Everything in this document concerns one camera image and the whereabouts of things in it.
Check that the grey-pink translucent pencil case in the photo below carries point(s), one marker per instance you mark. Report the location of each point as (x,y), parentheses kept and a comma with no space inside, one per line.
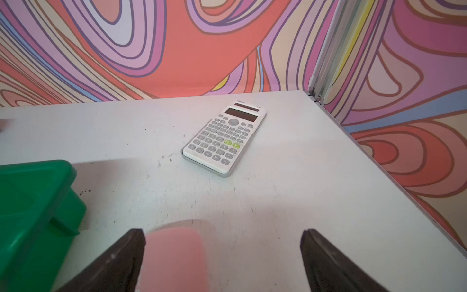
(174,261)

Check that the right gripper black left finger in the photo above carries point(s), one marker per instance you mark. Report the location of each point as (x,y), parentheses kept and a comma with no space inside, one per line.
(115,270)

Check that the aluminium frame post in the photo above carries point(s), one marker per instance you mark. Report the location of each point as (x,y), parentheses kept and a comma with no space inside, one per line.
(343,25)

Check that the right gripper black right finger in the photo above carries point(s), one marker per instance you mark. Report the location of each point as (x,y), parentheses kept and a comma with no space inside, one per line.
(329,270)

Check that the white scientific calculator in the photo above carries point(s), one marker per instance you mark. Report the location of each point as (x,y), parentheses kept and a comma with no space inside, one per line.
(219,145)

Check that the green plastic storage tray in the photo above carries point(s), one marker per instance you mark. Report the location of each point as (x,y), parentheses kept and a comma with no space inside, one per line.
(40,218)

